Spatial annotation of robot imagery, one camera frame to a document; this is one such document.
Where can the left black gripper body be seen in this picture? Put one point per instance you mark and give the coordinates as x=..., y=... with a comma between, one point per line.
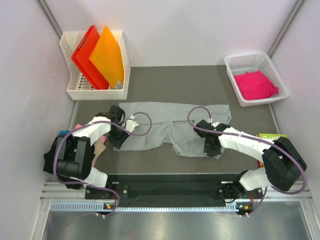
x=117, y=136

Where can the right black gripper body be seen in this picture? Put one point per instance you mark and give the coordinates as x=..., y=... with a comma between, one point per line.
x=209, y=150

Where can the grey t shirt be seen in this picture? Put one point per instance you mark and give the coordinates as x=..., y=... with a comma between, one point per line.
x=169, y=125

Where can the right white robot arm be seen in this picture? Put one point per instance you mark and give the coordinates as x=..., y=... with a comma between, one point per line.
x=282, y=164

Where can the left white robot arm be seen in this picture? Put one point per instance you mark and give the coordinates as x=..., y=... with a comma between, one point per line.
x=100, y=125

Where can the tan t shirt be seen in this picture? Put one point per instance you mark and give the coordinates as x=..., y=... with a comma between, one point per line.
x=99, y=147

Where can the white file organizer basket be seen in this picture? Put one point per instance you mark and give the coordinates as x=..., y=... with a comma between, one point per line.
x=79, y=88

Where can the magenta t shirt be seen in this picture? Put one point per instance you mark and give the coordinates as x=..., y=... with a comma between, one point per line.
x=255, y=86

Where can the orange plastic folder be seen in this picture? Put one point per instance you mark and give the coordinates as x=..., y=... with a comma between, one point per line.
x=107, y=58

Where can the white mesh basket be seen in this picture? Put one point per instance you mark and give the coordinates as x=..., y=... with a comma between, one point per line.
x=250, y=62

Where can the red plastic folder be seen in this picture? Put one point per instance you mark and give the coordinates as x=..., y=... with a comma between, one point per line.
x=81, y=58

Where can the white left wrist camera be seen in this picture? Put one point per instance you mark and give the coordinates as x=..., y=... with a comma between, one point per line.
x=131, y=124

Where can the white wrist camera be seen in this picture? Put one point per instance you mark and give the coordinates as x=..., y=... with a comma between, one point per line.
x=131, y=124
x=213, y=123

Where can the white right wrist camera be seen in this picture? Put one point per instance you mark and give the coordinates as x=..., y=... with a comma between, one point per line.
x=213, y=123

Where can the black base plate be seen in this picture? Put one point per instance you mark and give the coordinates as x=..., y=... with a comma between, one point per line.
x=223, y=185

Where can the aluminium frame rail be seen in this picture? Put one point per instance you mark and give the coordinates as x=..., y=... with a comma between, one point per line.
x=62, y=199

